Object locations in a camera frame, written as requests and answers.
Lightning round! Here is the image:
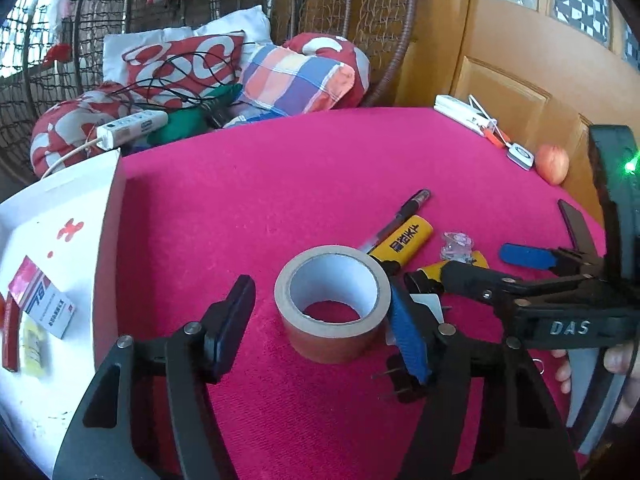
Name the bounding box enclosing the cream power strip cord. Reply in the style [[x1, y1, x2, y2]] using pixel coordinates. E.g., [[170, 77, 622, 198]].
[[40, 137, 101, 178]]

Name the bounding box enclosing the person's right hand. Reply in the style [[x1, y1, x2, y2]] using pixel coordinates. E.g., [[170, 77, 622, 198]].
[[552, 342, 640, 427]]

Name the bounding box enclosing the white cardboard box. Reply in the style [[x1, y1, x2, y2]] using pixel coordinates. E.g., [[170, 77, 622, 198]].
[[0, 147, 128, 478]]

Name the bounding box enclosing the white pillow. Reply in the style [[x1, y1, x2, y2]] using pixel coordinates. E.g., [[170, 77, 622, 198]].
[[102, 5, 273, 96]]

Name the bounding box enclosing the wicker hanging chair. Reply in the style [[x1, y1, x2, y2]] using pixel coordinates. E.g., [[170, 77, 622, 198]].
[[0, 0, 418, 186]]

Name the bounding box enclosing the white square button device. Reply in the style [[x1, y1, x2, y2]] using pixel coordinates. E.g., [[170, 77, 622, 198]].
[[506, 145, 536, 171]]

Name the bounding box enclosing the wooden door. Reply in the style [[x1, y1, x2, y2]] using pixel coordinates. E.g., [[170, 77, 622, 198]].
[[395, 0, 640, 221]]

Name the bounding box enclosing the green cloth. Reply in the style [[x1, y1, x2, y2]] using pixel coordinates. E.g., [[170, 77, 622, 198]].
[[147, 85, 241, 146]]

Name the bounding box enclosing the square red white cushion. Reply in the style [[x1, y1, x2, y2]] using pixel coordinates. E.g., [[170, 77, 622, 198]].
[[121, 32, 246, 106]]

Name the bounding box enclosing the red apple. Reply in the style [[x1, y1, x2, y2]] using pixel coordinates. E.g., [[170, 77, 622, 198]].
[[536, 145, 570, 185]]

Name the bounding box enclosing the white multi-port charger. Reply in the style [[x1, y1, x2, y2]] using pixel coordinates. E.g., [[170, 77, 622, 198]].
[[433, 95, 488, 128]]

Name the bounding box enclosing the yellow packet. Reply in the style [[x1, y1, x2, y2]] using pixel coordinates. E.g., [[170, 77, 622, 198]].
[[21, 325, 51, 378]]

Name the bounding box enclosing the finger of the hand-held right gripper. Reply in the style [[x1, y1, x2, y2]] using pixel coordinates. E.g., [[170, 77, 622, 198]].
[[500, 199, 608, 278], [441, 261, 608, 312]]

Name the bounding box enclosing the white red small carton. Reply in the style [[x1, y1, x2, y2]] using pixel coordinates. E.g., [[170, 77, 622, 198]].
[[7, 256, 77, 339]]

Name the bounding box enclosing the black plug adapter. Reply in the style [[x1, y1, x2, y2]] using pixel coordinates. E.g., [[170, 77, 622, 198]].
[[371, 352, 432, 405]]

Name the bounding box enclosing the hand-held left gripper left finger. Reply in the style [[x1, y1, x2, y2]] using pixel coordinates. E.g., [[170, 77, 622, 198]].
[[52, 275, 257, 480]]

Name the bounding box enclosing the clear plastic trinket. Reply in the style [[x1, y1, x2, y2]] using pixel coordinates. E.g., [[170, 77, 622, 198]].
[[440, 231, 473, 263]]

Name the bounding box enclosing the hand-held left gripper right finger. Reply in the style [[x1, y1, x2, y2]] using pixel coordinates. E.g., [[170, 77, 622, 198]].
[[387, 282, 581, 480]]

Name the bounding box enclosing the white power strip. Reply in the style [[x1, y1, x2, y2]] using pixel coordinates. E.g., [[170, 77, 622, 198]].
[[96, 110, 169, 151]]

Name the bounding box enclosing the round red white cushion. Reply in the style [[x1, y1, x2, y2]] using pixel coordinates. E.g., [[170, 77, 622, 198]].
[[30, 81, 151, 176], [282, 32, 372, 109]]

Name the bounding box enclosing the black cable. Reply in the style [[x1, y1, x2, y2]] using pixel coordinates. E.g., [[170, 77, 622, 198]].
[[107, 45, 261, 111]]

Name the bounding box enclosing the yellow lighter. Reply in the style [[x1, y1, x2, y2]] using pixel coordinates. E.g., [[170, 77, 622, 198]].
[[369, 215, 433, 277], [404, 250, 490, 295]]

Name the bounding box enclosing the white cable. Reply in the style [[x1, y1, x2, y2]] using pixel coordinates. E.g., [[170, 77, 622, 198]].
[[467, 95, 498, 126]]

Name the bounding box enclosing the magenta towel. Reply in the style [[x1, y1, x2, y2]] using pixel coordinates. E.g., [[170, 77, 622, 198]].
[[92, 106, 608, 480]]

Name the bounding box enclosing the brown tape roll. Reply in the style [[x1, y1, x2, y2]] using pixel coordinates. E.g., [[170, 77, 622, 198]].
[[274, 245, 392, 365]]

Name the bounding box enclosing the plaid pillow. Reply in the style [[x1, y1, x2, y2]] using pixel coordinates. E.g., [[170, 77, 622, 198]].
[[235, 44, 356, 116]]

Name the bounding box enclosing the red flat bar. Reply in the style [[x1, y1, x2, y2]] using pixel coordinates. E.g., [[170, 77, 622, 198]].
[[0, 294, 22, 373]]

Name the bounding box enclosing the black pen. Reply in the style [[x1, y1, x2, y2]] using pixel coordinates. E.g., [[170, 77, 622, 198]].
[[357, 189, 432, 253]]

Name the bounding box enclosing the red hanging ornament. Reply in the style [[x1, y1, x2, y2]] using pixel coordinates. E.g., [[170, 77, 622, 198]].
[[42, 44, 73, 67]]

